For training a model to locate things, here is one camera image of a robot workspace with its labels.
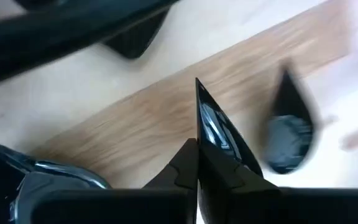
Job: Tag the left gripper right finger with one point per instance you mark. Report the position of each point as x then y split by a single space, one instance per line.
238 196

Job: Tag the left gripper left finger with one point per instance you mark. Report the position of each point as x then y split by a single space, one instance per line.
185 174

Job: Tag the black square plastic plate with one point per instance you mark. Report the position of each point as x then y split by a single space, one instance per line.
135 40

